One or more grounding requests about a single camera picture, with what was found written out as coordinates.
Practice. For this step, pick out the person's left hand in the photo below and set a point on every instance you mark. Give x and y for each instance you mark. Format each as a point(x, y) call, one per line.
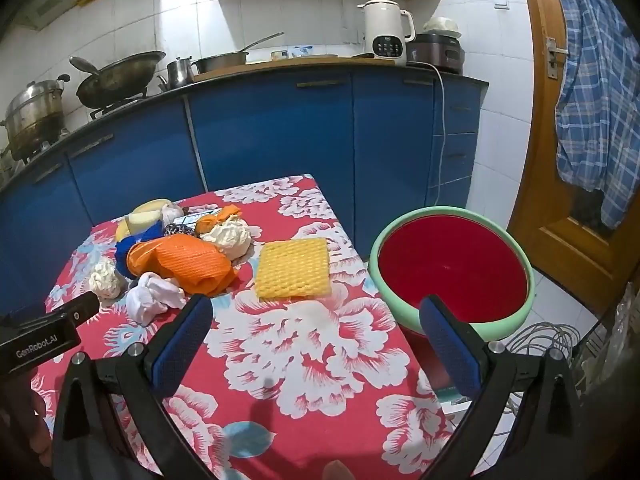
point(20, 415)

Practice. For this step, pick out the white tissue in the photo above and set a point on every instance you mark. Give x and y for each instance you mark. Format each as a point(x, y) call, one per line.
point(150, 300)
point(230, 237)
point(106, 280)

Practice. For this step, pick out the small tin can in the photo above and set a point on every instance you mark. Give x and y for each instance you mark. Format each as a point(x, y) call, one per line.
point(279, 54)

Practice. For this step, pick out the metal door latch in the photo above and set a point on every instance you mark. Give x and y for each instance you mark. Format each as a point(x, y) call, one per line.
point(552, 57)

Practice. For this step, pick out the white wall switch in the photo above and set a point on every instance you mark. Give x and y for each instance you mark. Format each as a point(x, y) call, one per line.
point(501, 1)

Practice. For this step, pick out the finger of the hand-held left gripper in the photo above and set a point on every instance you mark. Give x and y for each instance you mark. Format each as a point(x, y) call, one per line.
point(82, 307)

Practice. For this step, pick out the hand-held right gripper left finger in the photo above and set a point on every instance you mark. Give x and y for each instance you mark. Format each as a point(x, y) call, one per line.
point(182, 345)

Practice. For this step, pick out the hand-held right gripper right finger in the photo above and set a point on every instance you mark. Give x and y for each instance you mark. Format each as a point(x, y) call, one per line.
point(450, 347)

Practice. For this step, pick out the dark blue cloth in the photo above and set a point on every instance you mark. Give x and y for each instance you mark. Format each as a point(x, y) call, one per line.
point(124, 255)

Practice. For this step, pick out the knotted orange plastic bag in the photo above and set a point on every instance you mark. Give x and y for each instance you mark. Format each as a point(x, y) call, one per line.
point(227, 211)

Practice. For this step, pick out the blue kitchen cabinet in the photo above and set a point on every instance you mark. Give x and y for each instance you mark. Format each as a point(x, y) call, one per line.
point(275, 130)

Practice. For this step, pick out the dark wok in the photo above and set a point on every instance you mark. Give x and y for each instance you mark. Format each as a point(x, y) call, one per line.
point(120, 80)

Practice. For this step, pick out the garlic bulb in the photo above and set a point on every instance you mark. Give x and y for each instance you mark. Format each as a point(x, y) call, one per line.
point(172, 212)

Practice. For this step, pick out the metal wok spatula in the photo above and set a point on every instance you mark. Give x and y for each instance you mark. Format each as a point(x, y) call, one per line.
point(85, 64)

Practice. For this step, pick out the red floral tablecloth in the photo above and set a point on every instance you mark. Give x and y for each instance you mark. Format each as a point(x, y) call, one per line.
point(300, 360)

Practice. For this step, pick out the person's right hand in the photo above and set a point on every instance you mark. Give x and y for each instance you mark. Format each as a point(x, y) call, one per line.
point(337, 472)

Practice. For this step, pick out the dark rice cooker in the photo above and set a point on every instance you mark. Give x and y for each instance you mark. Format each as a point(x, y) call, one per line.
point(435, 52)

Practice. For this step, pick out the small steel kettle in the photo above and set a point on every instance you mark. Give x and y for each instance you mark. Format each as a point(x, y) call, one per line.
point(177, 72)

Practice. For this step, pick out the flat book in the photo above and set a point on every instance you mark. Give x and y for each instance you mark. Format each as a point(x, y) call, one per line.
point(450, 395)

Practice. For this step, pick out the white cardboard box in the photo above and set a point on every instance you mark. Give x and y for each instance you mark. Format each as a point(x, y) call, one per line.
point(192, 220)

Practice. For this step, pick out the yellow foam fruit net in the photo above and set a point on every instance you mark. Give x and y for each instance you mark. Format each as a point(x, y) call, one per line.
point(292, 270)

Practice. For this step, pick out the blue plaid shirt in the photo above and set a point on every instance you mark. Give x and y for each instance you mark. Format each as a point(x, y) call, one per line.
point(595, 110)

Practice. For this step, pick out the yellow banana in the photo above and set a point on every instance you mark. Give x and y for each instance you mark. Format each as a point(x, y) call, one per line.
point(150, 206)

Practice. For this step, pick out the wooden cutting board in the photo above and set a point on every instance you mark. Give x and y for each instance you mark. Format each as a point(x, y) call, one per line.
point(280, 62)

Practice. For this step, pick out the steel steamer pot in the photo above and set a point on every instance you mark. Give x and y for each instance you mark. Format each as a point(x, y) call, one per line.
point(35, 115)

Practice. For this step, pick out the orange foam fruit net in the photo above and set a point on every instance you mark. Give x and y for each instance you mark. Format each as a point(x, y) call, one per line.
point(190, 265)

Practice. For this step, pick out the red bin with green rim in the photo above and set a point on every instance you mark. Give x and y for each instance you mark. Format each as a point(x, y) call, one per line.
point(450, 265)

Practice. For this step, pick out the steel wool scourer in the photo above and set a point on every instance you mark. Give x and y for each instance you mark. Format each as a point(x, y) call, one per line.
point(175, 230)

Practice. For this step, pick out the wooden door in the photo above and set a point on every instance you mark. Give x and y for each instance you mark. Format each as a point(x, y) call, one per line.
point(545, 160)

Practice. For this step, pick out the gas stove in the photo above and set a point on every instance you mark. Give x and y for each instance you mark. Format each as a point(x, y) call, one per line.
point(115, 107)

